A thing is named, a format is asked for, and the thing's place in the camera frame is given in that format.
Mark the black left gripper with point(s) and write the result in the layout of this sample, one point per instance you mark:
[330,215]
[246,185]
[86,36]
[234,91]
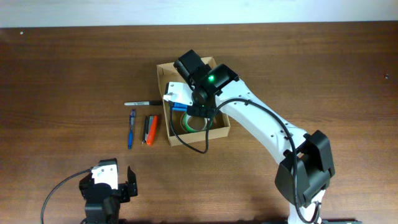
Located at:
[123,189]

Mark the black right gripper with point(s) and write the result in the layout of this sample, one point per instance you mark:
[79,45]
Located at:
[202,112]

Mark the clear tape roll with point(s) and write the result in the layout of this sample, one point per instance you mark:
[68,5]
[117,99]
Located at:
[196,124]

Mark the blue plastic case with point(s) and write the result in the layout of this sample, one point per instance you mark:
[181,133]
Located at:
[179,107]

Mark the brown cardboard box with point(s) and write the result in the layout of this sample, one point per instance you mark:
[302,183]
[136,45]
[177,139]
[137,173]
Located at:
[166,72]

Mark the blue ballpoint pen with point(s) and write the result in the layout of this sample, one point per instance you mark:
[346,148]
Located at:
[131,129]

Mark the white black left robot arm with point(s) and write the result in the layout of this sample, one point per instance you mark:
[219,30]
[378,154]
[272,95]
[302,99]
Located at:
[104,195]

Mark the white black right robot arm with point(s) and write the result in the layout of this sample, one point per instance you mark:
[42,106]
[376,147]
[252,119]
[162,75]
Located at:
[305,160]

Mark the black white marker pen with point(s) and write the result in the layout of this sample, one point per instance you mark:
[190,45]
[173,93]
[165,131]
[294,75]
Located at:
[144,103]

